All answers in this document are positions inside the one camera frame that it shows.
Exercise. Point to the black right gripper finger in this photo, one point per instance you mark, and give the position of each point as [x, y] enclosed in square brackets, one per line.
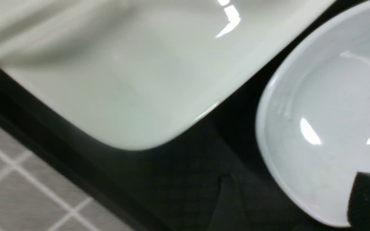
[359, 203]

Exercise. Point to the small white sauce dish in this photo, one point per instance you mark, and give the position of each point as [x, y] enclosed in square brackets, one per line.
[313, 117]

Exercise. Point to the white square rice plate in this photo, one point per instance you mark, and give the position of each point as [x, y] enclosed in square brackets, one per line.
[135, 74]

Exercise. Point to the black serving tray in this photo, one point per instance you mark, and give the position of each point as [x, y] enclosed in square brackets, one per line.
[176, 186]

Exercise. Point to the grey checked tablecloth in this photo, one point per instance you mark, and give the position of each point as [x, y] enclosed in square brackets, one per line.
[35, 197]

